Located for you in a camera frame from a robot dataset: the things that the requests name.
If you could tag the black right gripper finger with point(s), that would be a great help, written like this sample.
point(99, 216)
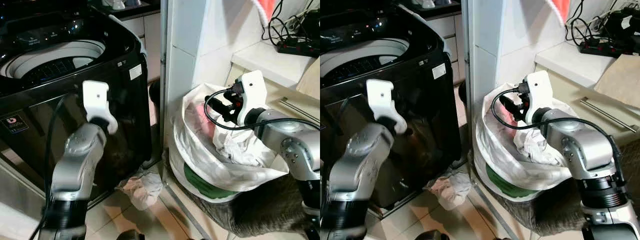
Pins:
point(507, 103)
point(216, 104)
point(227, 118)
point(518, 117)

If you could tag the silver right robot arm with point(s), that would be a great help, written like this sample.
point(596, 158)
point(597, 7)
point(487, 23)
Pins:
point(292, 145)
point(585, 150)

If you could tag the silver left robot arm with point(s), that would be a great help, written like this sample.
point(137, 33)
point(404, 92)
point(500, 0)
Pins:
point(360, 165)
point(75, 160)

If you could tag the black top-load washing machine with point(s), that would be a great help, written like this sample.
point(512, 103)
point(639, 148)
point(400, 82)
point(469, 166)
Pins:
point(432, 107)
point(125, 107)

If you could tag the pink garment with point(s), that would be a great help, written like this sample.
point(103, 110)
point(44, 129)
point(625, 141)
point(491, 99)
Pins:
point(210, 134)
point(511, 125)

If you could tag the white crumpled garment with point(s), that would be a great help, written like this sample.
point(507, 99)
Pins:
point(540, 147)
point(240, 147)

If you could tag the white washer label sticker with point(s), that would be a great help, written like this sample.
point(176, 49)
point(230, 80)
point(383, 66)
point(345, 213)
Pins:
point(439, 71)
point(135, 72)

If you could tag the white laundry bag liner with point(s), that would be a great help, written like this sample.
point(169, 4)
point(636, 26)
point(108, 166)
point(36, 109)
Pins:
point(192, 150)
point(492, 150)

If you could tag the beige cabinet with white counter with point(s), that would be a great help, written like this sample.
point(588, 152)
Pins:
point(265, 60)
point(565, 60)

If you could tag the green laundry basket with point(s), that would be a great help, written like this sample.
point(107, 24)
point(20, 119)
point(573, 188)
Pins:
point(502, 185)
point(205, 186)

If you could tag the white drawer cabinet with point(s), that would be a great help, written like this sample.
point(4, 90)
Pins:
point(446, 40)
point(145, 40)

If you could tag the brown cloth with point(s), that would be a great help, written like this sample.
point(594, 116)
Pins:
point(620, 80)
point(311, 80)

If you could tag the pale crumpled floor cloth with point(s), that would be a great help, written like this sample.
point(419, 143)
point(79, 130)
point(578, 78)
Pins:
point(447, 190)
point(142, 190)

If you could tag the black power strip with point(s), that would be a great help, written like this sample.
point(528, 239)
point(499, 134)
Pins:
point(297, 48)
point(600, 50)

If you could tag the grey fluffy rug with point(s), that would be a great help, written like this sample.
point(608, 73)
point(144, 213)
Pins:
point(550, 212)
point(265, 210)

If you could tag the white cup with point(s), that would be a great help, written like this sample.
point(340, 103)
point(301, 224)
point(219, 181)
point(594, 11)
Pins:
point(118, 4)
point(428, 3)

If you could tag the red and white towel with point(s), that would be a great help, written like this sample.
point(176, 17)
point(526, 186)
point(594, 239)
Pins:
point(267, 6)
point(560, 7)

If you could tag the black charger device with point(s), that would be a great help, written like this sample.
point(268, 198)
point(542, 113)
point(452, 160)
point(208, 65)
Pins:
point(309, 27)
point(617, 30)

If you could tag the dark robot foot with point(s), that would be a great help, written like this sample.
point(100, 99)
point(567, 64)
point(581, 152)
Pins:
point(131, 236)
point(431, 236)

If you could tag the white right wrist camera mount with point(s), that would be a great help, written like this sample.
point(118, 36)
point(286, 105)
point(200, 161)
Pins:
point(539, 92)
point(251, 92)

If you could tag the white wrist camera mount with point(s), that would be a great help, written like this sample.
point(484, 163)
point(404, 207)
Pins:
point(380, 95)
point(539, 92)
point(95, 95)
point(251, 92)

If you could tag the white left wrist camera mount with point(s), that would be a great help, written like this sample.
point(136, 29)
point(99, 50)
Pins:
point(380, 95)
point(95, 95)

